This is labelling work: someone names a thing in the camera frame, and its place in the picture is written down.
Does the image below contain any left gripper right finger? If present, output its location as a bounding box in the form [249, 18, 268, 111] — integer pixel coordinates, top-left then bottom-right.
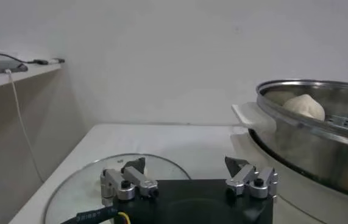
[224, 156, 280, 200]

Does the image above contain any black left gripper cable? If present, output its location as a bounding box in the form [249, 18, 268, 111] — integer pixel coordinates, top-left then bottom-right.
[60, 205, 132, 224]

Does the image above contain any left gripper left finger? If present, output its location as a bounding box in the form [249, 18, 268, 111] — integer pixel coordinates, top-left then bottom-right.
[100, 156, 160, 208]

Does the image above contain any round glass pot lid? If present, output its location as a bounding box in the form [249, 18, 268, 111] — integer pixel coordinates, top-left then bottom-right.
[43, 153, 192, 224]

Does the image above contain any stainless steel steamer basket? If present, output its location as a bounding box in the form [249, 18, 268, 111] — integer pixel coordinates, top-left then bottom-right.
[255, 79, 348, 202]

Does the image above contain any black smartphone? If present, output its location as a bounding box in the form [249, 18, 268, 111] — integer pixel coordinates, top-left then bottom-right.
[0, 59, 29, 75]

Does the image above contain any white charging cable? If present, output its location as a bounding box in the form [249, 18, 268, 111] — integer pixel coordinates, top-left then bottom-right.
[4, 68, 45, 184]

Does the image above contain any white steamed baozi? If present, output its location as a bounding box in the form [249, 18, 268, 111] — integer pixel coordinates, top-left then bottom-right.
[282, 93, 326, 122]

